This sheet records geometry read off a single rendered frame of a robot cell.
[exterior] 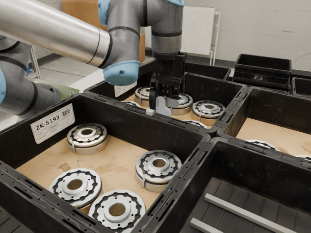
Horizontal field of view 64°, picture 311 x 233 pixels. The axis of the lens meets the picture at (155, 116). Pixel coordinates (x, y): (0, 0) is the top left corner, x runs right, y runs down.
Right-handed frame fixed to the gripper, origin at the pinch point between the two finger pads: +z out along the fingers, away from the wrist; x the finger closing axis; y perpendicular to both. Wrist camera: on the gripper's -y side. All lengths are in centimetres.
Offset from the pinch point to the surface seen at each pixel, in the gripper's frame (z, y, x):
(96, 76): 15, -60, 49
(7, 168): -7.8, -11.9, -39.1
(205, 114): -1.0, 13.1, 4.9
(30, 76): 56, -185, 103
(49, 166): 2.3, -15.6, -28.4
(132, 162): 2.2, 1.7, -19.0
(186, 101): -1.0, 5.3, 11.0
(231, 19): 21, -24, 294
